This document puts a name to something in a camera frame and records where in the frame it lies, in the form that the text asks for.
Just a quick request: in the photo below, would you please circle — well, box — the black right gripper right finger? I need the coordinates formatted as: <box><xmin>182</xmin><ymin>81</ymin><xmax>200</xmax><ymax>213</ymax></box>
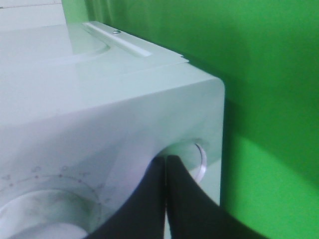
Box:
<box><xmin>166</xmin><ymin>155</ymin><xmax>266</xmax><ymax>239</ymax></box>

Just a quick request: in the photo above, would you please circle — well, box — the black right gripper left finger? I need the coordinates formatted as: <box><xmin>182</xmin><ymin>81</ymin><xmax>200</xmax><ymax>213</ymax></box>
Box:
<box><xmin>86</xmin><ymin>157</ymin><xmax>166</xmax><ymax>239</ymax></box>

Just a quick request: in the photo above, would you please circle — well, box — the round white door release button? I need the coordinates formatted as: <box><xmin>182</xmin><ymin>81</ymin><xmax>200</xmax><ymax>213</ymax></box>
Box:
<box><xmin>158</xmin><ymin>141</ymin><xmax>207</xmax><ymax>183</ymax></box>

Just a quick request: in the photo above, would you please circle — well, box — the green table cloth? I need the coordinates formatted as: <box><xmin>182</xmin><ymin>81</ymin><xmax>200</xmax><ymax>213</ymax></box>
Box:
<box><xmin>62</xmin><ymin>0</ymin><xmax>319</xmax><ymax>239</ymax></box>

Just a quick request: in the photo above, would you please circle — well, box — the white microwave oven body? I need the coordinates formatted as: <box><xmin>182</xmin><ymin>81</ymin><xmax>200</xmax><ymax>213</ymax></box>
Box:
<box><xmin>0</xmin><ymin>0</ymin><xmax>225</xmax><ymax>225</ymax></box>

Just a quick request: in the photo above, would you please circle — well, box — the lower white microwave knob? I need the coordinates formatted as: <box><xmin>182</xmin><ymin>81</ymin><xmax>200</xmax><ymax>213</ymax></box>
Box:
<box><xmin>0</xmin><ymin>189</ymin><xmax>101</xmax><ymax>239</ymax></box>

